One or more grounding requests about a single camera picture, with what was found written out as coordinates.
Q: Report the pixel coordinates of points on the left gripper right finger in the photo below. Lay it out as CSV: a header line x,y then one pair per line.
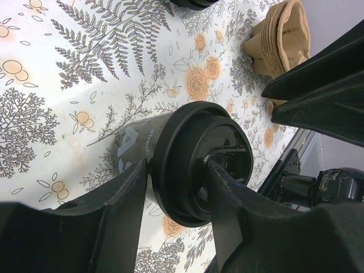
x,y
255,234

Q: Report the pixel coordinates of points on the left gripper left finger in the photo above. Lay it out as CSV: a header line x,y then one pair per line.
x,y
96,232

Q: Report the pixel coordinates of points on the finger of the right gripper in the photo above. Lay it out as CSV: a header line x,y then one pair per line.
x,y
341,58
335,110

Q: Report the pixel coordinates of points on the black cup lid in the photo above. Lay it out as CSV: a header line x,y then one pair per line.
x,y
193,135

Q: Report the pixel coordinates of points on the black takeout coffee cup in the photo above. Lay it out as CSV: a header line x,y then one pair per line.
x,y
147,139

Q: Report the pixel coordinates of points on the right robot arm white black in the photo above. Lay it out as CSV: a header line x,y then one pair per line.
x,y
285,184

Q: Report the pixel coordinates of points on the floral table mat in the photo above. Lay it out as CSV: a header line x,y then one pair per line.
x,y
73,73

